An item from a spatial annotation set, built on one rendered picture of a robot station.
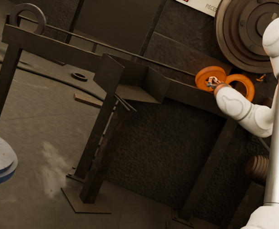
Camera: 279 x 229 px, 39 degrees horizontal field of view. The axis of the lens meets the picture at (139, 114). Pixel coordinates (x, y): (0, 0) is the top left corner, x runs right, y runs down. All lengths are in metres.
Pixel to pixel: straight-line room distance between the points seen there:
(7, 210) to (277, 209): 1.14
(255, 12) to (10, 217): 1.40
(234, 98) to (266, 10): 0.50
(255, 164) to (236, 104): 0.46
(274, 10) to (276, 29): 0.80
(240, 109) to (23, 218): 1.00
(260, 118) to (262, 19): 0.48
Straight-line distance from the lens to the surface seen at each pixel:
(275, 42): 1.16
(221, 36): 2.01
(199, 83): 2.02
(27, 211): 1.81
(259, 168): 2.03
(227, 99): 1.67
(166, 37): 2.09
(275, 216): 1.00
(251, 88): 2.13
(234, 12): 1.98
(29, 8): 2.11
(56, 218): 1.83
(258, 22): 1.95
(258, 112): 1.74
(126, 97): 1.71
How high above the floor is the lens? 0.98
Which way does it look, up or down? 15 degrees down
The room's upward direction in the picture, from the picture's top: 23 degrees clockwise
